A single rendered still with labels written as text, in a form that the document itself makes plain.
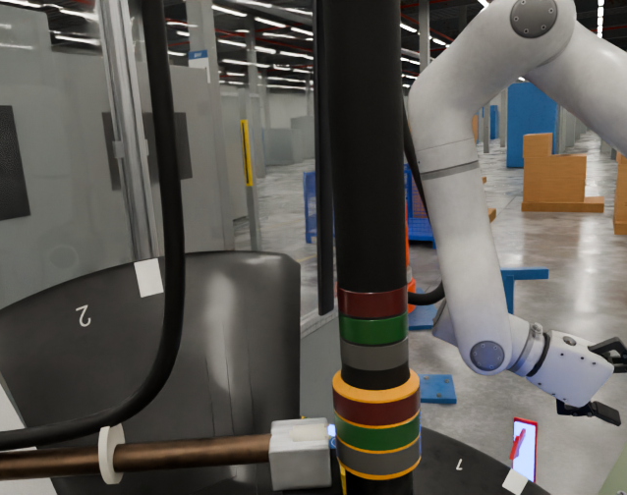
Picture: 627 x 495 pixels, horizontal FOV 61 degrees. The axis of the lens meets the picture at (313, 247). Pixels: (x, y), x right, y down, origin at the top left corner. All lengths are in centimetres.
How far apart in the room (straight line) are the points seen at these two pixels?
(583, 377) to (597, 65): 45
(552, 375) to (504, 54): 48
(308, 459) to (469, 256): 58
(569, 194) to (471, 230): 869
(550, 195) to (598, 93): 871
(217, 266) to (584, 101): 57
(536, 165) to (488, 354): 872
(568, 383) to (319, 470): 69
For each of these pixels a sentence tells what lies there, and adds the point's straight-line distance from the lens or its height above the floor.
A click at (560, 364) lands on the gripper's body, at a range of 92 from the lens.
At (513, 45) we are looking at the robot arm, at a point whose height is 161.
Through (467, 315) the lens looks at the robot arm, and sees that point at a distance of 79.
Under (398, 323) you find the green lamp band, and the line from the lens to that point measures 25.
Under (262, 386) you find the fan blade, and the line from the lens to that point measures 36.
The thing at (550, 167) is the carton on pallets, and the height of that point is 70.
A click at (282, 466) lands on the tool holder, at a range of 28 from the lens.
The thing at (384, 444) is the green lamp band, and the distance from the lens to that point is 27.
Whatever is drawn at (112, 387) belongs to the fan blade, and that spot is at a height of 136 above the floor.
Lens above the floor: 152
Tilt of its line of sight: 12 degrees down
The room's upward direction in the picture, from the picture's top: 3 degrees counter-clockwise
